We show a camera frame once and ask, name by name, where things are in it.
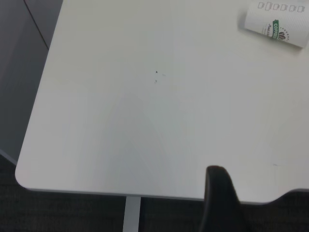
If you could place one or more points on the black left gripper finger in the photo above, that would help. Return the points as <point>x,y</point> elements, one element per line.
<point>218,198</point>

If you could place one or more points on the white paper coffee cup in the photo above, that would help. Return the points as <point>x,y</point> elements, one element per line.
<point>263,19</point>

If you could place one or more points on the grey metal table leg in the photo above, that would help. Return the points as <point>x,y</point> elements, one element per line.
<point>132,215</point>

